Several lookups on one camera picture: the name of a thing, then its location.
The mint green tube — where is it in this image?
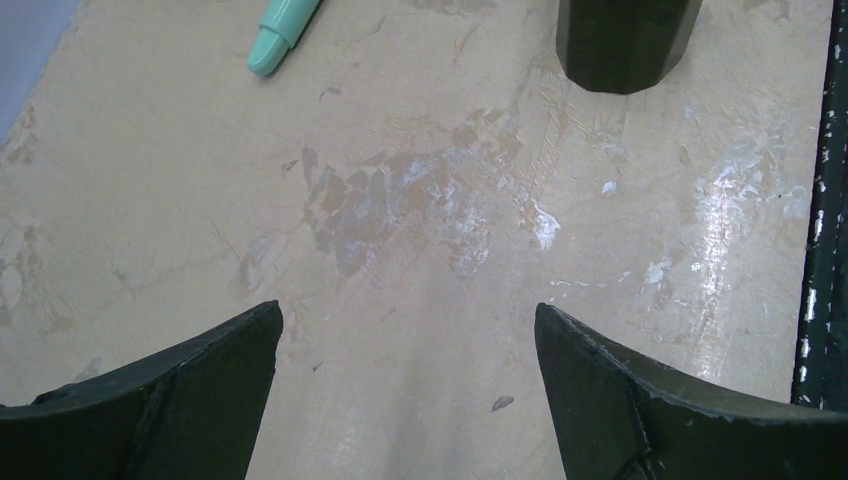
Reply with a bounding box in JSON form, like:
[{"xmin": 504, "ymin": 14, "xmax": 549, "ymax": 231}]
[{"xmin": 247, "ymin": 0, "xmax": 320, "ymax": 77}]

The black mug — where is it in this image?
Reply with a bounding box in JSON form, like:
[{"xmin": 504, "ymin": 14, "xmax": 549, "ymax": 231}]
[{"xmin": 556, "ymin": 0, "xmax": 702, "ymax": 95}]

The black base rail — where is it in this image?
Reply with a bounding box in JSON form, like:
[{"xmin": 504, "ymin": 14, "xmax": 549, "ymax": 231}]
[{"xmin": 790, "ymin": 0, "xmax": 847, "ymax": 412}]

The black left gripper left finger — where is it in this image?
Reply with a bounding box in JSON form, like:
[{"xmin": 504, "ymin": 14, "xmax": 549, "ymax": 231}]
[{"xmin": 1, "ymin": 301, "xmax": 284, "ymax": 479}]

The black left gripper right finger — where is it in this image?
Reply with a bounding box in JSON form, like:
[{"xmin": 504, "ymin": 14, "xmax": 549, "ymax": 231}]
[{"xmin": 534, "ymin": 303, "xmax": 847, "ymax": 479}]

